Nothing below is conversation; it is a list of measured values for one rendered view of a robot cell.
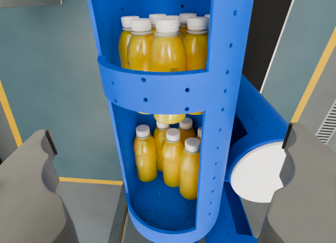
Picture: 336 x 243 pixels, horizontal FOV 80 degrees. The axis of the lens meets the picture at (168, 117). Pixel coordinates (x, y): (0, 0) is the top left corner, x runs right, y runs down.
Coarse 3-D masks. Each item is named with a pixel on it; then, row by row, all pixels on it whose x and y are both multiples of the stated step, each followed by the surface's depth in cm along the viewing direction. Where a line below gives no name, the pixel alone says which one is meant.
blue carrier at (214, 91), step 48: (96, 0) 37; (144, 0) 47; (192, 0) 47; (240, 0) 27; (96, 48) 39; (240, 48) 32; (144, 96) 31; (192, 96) 31; (144, 192) 67; (192, 240) 53
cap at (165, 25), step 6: (162, 18) 34; (168, 18) 34; (174, 18) 34; (156, 24) 33; (162, 24) 32; (168, 24) 32; (174, 24) 32; (156, 30) 34; (162, 30) 33; (168, 30) 33; (174, 30) 33
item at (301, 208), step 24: (288, 144) 10; (312, 144) 9; (288, 168) 8; (312, 168) 8; (288, 192) 7; (312, 192) 7; (288, 216) 6; (312, 216) 6; (264, 240) 6; (288, 240) 5; (312, 240) 5
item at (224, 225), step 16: (224, 176) 130; (224, 192) 119; (224, 208) 111; (240, 208) 131; (224, 224) 104; (240, 224) 126; (208, 240) 105; (224, 240) 98; (240, 240) 96; (256, 240) 99
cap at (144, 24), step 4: (132, 20) 36; (136, 20) 36; (140, 20) 36; (144, 20) 36; (148, 20) 37; (132, 24) 37; (136, 24) 36; (140, 24) 36; (144, 24) 36; (148, 24) 37; (132, 28) 37; (136, 28) 37; (140, 28) 37; (144, 28) 37; (148, 28) 37
